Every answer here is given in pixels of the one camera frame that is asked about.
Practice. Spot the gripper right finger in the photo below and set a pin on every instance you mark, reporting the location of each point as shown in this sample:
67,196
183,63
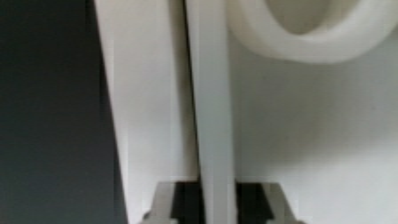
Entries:
261,204

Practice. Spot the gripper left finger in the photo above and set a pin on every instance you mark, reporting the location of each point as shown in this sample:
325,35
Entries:
178,205

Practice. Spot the white square tabletop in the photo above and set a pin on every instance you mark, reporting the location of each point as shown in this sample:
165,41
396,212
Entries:
252,84

